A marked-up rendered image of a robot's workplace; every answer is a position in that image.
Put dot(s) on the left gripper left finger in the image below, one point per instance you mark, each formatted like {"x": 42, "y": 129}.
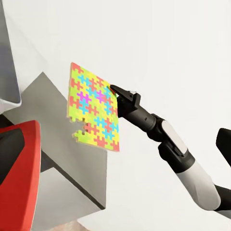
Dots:
{"x": 11, "y": 144}

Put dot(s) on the jigsaw puzzle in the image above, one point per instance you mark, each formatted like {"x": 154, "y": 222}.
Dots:
{"x": 92, "y": 101}

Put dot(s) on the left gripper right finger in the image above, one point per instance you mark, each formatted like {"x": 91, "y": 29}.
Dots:
{"x": 223, "y": 143}

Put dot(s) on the swivel chair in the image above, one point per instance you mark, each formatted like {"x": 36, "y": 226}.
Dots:
{"x": 19, "y": 190}

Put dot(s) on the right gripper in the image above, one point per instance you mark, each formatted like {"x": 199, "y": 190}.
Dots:
{"x": 128, "y": 105}

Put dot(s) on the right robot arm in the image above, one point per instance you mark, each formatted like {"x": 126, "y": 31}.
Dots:
{"x": 205, "y": 193}

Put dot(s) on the desk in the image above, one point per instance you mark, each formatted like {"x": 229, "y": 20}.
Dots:
{"x": 73, "y": 175}

